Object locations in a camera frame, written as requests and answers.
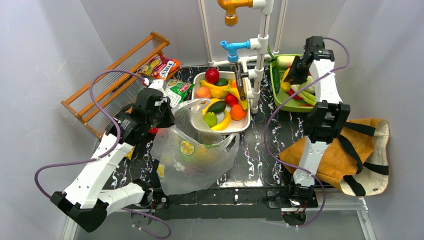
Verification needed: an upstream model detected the yellow corn cob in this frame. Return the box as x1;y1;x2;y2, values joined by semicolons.
280;67;291;93

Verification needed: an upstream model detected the red strawberry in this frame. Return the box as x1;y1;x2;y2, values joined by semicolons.
224;93;239;108

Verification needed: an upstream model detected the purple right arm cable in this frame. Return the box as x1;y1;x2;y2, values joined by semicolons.
263;37;351;229

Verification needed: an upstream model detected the yellow banana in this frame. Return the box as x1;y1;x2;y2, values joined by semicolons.
200;79;230;99

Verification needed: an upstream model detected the blue tap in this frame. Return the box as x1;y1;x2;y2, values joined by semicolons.
220;40;251;63

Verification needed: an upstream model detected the red chili pepper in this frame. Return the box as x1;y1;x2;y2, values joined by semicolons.
286;88;303;100

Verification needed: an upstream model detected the orange tap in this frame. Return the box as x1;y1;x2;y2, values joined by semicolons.
217;0;253;27

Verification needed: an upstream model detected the orange fruit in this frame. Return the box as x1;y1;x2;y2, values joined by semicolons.
230;104;246;121

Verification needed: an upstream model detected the peach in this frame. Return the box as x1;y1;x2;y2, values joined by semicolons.
194;86;212;99

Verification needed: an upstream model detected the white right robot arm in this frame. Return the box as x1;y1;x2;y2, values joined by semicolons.
283;36;350;190

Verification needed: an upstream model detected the green vegetable tray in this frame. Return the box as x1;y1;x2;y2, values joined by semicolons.
269;54;313;113

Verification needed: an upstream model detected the green chips bag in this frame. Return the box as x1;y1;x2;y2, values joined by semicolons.
165;79;194;108

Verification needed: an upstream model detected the white radish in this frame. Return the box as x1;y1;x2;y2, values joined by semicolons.
276;55;295;68

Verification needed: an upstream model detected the orange canvas tote bag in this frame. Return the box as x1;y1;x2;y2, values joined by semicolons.
278;118;391;198

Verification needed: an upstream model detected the wooden dish rack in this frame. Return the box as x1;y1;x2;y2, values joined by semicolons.
61;31;170;139

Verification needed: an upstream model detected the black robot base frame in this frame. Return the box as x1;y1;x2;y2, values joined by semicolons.
132;178;319;226

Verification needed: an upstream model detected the green beans bunch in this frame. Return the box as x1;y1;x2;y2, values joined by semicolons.
290;84;316;106

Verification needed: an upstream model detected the green pear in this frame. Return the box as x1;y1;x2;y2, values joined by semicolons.
203;112;218;128

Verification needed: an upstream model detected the clear lemon print plastic bag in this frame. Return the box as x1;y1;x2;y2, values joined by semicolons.
150;98;240;196

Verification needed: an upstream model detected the white pvc pipe frame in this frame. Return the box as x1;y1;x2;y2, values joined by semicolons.
198;0;274;114

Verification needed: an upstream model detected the green avocado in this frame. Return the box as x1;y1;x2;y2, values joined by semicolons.
206;100;227;115

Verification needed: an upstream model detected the green cucumber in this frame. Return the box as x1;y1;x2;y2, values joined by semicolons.
271;65;281;95

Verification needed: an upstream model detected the orange yox snack bag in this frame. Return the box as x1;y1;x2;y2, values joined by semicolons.
137;54;181;80

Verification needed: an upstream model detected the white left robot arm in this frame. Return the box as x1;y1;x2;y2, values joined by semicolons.
50;79;174;233

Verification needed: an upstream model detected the red pomegranate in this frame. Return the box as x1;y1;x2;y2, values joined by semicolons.
205;68;220;85

